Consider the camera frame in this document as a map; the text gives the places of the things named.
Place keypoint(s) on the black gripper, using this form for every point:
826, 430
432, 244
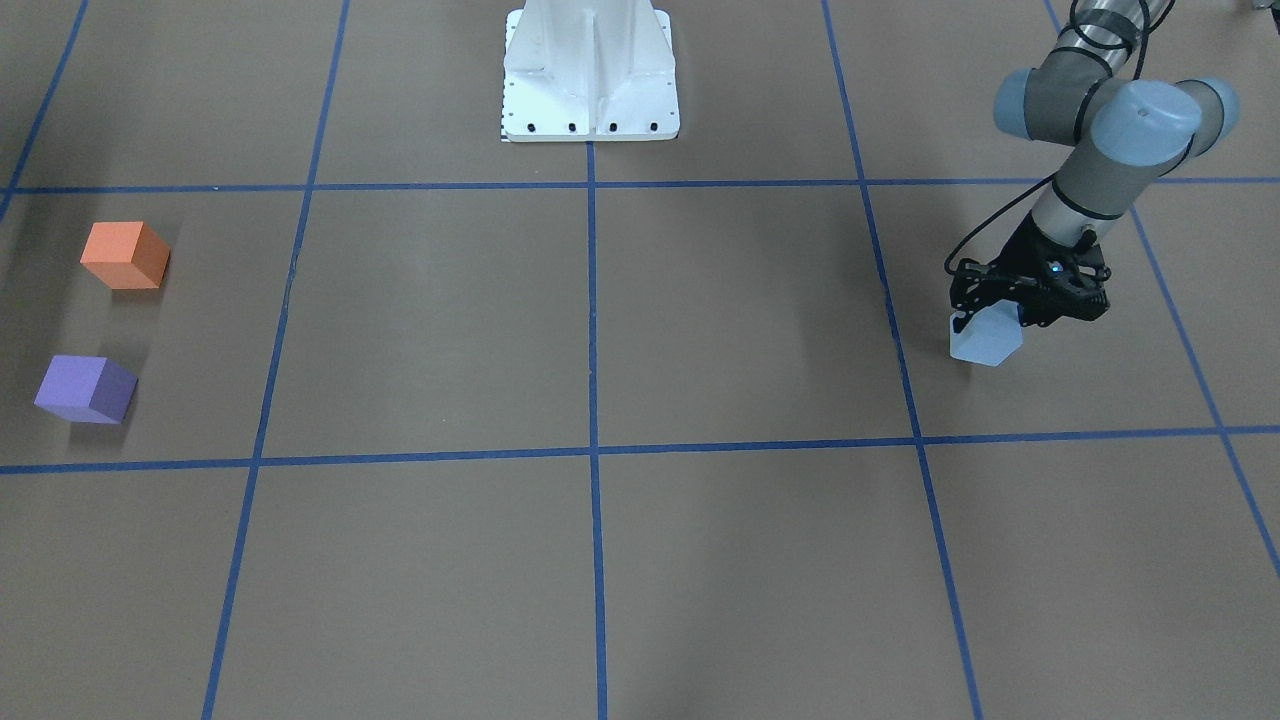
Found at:
1021, 252

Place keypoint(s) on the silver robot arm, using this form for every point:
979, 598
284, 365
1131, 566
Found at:
1124, 131

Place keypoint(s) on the purple foam block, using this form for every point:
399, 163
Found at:
86, 389

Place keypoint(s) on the light blue foam block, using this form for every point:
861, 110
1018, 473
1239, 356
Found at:
987, 337

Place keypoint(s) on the orange foam block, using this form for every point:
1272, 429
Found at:
126, 256

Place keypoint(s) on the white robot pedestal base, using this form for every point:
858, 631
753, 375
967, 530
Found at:
589, 71

